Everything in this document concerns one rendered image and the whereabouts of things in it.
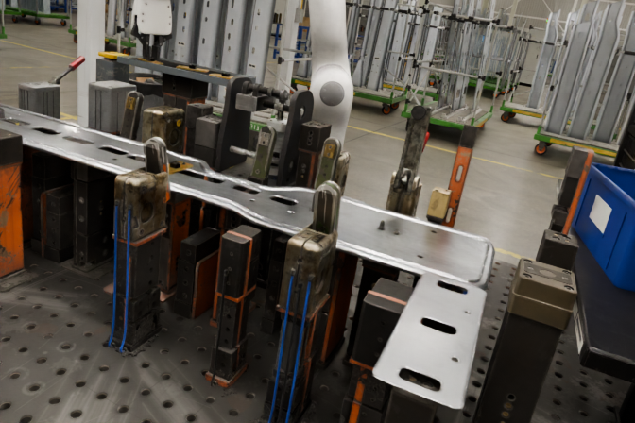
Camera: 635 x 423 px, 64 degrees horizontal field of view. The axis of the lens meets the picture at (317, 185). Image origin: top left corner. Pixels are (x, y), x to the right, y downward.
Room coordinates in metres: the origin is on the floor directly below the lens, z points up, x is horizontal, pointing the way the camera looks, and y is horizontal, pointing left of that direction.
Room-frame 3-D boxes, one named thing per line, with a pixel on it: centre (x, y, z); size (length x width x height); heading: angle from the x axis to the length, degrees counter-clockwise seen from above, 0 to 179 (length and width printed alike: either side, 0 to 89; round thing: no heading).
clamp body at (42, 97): (1.40, 0.81, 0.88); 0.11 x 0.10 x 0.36; 160
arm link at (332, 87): (1.45, 0.00, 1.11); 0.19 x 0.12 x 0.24; 2
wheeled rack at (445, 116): (7.74, -1.81, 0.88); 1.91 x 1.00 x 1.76; 157
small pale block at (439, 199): (0.97, -0.25, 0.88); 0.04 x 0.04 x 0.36; 70
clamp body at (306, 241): (0.71, 0.00, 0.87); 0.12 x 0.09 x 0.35; 160
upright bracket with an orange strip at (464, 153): (0.99, -0.28, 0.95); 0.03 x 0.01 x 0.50; 70
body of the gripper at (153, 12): (1.46, 0.52, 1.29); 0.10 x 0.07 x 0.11; 140
